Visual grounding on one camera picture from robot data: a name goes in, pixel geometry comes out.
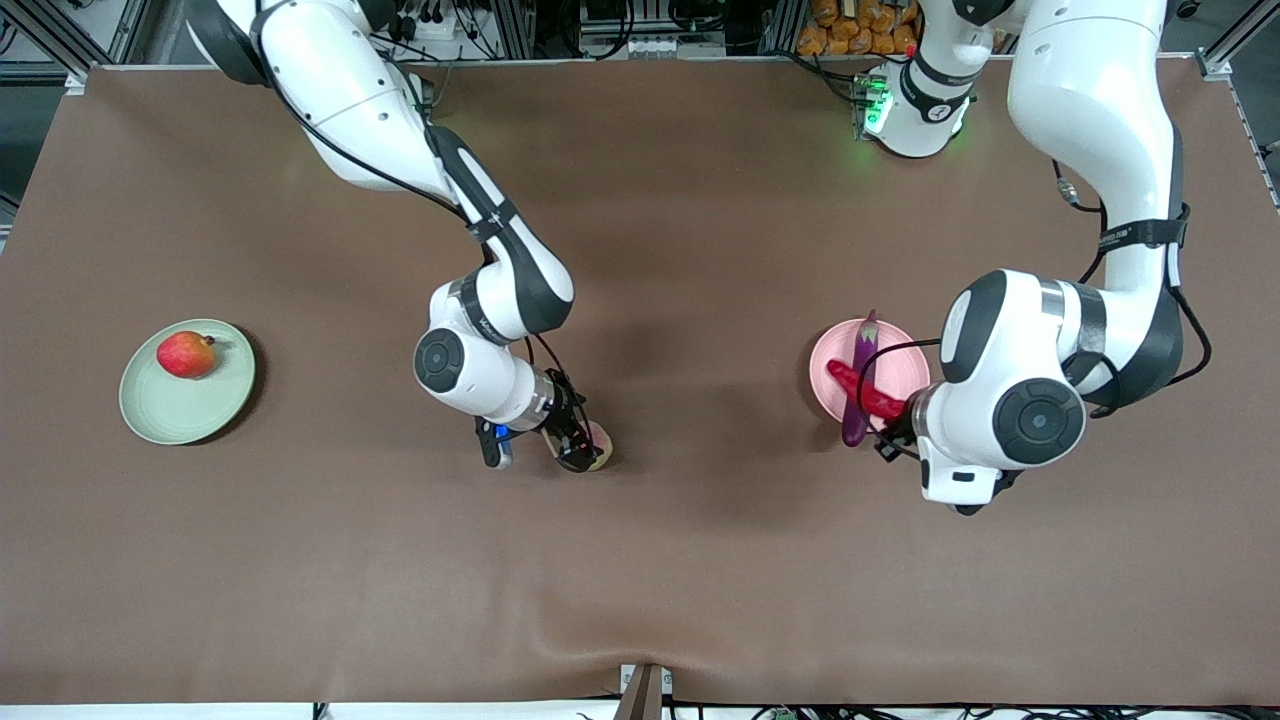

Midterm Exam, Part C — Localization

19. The pink round plate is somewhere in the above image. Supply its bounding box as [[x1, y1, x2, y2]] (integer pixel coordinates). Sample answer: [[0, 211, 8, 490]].
[[808, 318, 932, 426]]

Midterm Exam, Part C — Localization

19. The brown table cloth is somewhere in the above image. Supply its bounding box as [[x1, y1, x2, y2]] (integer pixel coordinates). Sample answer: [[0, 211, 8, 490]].
[[0, 55, 1280, 706]]

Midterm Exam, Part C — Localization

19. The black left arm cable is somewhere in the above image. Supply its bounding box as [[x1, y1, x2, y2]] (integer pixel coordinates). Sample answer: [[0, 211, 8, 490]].
[[855, 160, 1213, 441]]

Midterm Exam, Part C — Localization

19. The aluminium frame corner rail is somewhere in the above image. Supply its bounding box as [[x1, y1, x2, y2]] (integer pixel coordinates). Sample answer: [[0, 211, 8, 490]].
[[0, 0, 131, 97], [1198, 0, 1280, 79]]

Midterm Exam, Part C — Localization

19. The orange packaged goods pile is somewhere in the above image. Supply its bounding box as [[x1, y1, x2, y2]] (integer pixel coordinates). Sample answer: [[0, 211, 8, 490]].
[[797, 0, 926, 58]]

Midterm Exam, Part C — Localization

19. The metal table clamp bracket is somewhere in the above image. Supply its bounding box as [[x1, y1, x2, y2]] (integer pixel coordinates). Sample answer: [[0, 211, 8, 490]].
[[618, 663, 674, 720]]

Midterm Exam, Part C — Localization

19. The white power strip with plugs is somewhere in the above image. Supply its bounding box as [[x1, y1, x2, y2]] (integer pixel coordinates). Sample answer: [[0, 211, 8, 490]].
[[385, 0, 471, 43]]

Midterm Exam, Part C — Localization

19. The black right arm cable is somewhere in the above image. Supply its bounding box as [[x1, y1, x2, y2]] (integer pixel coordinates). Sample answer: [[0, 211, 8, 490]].
[[250, 0, 593, 406]]

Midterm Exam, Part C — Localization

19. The red chili pepper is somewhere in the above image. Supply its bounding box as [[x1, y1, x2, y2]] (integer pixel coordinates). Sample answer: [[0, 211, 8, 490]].
[[826, 359, 909, 422]]

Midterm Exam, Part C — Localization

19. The white socket strip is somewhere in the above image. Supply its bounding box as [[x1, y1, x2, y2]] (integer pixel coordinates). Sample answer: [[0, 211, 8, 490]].
[[625, 33, 703, 59]]

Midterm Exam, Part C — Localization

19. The purple eggplant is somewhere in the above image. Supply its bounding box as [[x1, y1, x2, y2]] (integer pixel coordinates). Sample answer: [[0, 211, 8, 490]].
[[841, 309, 883, 448]]

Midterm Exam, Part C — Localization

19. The green lit circuit board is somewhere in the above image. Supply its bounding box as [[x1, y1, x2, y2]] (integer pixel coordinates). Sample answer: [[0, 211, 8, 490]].
[[852, 72, 893, 139]]

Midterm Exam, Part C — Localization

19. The pale green round plate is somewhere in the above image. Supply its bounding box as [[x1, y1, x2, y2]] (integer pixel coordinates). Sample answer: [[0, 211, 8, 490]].
[[119, 318, 257, 447]]

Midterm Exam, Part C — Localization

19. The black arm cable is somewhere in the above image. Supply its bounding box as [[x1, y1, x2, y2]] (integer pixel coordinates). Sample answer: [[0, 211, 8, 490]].
[[250, 0, 593, 406], [855, 160, 1213, 441]]

